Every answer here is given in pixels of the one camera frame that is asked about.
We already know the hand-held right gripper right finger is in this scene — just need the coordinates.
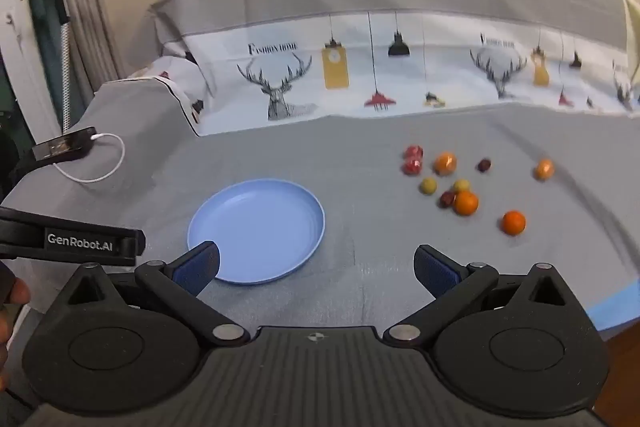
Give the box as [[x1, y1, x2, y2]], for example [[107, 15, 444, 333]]
[[382, 244, 585, 348]]

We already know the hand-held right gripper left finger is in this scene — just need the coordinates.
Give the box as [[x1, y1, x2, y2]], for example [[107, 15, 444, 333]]
[[49, 241, 252, 348]]

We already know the orange mandarin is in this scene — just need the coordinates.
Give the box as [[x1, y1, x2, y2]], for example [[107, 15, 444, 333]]
[[501, 210, 527, 236], [453, 191, 480, 217]]

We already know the blue plastic plate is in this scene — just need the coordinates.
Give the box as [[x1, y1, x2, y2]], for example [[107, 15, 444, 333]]
[[187, 178, 327, 285]]

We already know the person's left hand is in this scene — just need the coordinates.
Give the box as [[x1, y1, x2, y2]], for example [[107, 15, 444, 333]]
[[0, 262, 32, 390]]

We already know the black smartphone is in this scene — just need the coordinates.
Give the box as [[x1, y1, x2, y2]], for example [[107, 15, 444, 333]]
[[31, 127, 98, 162]]

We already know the grey bed sheet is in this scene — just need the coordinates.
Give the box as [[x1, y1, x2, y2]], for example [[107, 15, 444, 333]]
[[0, 77, 640, 348]]

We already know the light blue sheet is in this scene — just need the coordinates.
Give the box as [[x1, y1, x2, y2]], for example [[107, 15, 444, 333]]
[[585, 279, 640, 333]]

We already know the teal curtain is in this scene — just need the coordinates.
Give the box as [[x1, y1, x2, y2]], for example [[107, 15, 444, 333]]
[[20, 0, 67, 108]]

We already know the grey curtain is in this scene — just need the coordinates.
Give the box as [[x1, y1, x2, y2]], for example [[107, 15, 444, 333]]
[[62, 0, 127, 128]]

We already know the pale yellow cloth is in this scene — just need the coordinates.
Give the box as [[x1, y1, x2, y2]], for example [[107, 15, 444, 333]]
[[620, 0, 640, 112]]

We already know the white charging cable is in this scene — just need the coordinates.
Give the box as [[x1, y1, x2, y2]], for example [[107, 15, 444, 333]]
[[55, 132, 126, 184]]

